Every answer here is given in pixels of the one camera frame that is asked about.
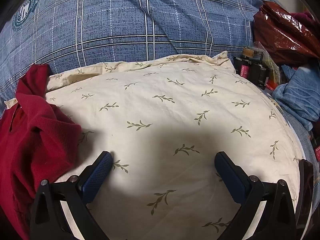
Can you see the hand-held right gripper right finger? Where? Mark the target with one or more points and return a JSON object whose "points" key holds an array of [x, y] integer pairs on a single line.
{"points": [[228, 172]]}

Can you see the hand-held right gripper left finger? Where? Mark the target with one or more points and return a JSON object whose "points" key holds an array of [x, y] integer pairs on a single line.
{"points": [[100, 172]]}

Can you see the red knit sweater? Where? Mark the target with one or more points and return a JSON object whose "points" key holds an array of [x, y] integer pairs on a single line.
{"points": [[37, 142]]}

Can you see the cream leaf-print bed sheet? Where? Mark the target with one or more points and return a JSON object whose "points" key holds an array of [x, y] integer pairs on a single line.
{"points": [[162, 110]]}

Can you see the small red packet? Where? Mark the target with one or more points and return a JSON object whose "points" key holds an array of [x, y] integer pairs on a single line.
{"points": [[317, 153]]}

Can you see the black box with pink label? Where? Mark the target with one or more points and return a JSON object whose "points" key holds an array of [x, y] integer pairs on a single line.
{"points": [[255, 72]]}

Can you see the blue denim cloth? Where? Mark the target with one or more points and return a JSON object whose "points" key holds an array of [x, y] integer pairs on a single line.
{"points": [[300, 97]]}

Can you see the red-brown plastic bag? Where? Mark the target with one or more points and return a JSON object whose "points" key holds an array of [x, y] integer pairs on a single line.
{"points": [[282, 35]]}

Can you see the blue plaid pillow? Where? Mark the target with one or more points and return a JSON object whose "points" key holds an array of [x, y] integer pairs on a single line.
{"points": [[112, 25]]}

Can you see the dark red cloth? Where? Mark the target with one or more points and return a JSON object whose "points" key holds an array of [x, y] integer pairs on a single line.
{"points": [[305, 18]]}

